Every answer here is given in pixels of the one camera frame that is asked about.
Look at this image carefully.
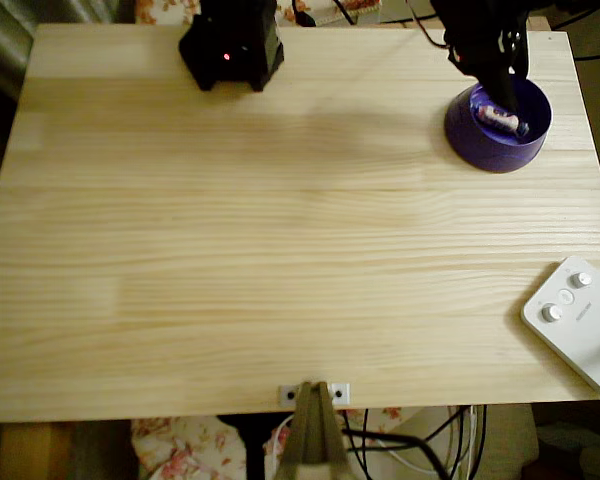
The candy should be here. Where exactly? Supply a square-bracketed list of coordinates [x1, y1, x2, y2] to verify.
[476, 103, 531, 138]

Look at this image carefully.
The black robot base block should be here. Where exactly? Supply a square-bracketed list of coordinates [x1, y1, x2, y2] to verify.
[178, 0, 285, 93]

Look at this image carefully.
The purple bowl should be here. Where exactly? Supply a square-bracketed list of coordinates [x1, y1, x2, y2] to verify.
[443, 79, 553, 175]

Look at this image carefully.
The floral patterned fabric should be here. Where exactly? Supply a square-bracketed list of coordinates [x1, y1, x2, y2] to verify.
[129, 407, 406, 480]
[134, 0, 384, 27]

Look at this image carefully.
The white control box with knobs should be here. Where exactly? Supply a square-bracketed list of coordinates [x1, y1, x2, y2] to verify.
[520, 255, 600, 403]

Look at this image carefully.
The grey curtain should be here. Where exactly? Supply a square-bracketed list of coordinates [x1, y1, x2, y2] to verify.
[0, 0, 136, 101]

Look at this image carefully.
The wooden table leg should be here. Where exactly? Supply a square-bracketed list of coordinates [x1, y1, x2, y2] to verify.
[0, 422, 74, 480]

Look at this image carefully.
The thin red wire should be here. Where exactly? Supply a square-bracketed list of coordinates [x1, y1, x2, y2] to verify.
[404, 0, 451, 50]

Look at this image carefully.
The thick black cable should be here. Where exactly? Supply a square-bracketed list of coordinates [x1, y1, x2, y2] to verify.
[342, 429, 454, 480]

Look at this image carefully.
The white screw bracket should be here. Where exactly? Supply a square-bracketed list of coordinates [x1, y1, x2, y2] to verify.
[278, 382, 351, 405]

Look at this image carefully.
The black stand post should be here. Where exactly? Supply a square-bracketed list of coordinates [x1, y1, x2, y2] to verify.
[217, 413, 294, 480]

